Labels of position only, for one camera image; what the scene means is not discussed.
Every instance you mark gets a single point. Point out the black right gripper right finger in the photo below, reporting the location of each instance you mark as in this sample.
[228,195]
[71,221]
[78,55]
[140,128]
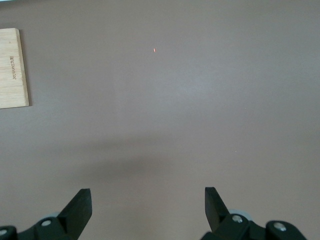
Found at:
[217,212]

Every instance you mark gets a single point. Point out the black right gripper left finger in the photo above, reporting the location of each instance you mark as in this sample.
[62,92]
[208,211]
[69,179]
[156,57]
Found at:
[75,212]

